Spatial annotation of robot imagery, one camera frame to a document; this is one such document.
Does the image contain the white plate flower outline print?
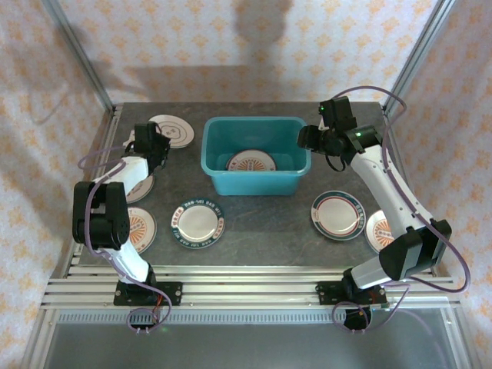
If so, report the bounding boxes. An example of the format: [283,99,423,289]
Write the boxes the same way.
[148,114,195,150]

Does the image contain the white plate red characters print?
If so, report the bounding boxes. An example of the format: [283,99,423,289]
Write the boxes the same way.
[125,171,156,204]

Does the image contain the orange sunburst print plate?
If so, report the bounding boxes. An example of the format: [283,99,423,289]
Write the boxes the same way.
[122,206,158,254]
[224,149,278,173]
[364,209,397,254]

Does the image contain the teal plastic bin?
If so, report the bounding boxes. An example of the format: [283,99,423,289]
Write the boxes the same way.
[201,116,313,197]

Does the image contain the teal rim red ring plate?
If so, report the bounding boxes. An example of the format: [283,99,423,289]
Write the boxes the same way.
[311,190,366,242]

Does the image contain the dark green lettered rim plate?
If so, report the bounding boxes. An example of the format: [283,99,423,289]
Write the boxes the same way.
[171,201,227,250]

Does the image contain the aluminium mounting rails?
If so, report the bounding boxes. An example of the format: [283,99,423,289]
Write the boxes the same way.
[40,263,462,311]

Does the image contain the grey metal panel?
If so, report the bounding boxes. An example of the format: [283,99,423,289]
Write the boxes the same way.
[28,322,474,369]

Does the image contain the aluminium side rail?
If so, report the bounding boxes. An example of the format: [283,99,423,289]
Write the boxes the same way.
[49,103,124,280]

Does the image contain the aluminium frame post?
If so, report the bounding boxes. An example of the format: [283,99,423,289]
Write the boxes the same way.
[40,0,116,115]
[384,0,458,111]

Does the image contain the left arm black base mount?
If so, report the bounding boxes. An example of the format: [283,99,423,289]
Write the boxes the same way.
[114,281,184,308]

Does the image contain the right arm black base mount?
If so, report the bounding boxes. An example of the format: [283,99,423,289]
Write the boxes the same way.
[315,280,387,308]

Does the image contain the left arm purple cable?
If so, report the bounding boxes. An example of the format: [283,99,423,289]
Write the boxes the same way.
[78,145,174,334]

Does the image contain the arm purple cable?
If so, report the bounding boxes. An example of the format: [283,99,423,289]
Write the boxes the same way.
[331,86,472,334]
[78,145,174,334]

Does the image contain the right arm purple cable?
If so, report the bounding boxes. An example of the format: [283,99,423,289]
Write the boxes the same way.
[331,86,472,334]

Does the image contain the slotted grey cable duct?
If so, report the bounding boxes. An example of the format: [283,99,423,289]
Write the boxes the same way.
[55,310,450,324]

